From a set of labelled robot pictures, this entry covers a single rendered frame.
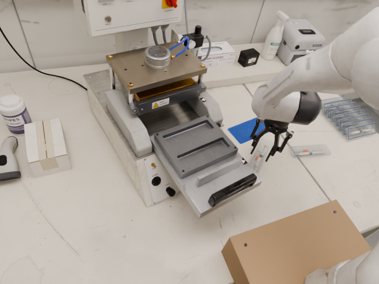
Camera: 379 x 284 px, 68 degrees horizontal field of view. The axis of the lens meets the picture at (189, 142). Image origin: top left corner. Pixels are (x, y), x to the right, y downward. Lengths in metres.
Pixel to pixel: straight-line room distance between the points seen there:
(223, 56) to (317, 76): 0.93
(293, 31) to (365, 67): 1.25
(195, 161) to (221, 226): 0.27
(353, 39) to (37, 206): 0.96
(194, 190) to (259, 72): 0.96
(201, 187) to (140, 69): 0.40
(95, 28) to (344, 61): 0.68
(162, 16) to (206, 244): 0.76
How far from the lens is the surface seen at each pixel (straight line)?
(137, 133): 0.84
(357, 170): 1.38
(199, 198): 0.76
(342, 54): 0.59
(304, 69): 0.64
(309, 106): 0.81
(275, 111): 0.78
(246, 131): 1.27
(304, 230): 0.93
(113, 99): 0.95
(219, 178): 0.80
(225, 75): 1.48
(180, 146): 0.82
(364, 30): 0.56
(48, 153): 1.04
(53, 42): 1.51
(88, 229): 0.97
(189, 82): 0.94
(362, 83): 0.46
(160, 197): 0.98
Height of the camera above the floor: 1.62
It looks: 49 degrees down
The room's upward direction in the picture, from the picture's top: 11 degrees clockwise
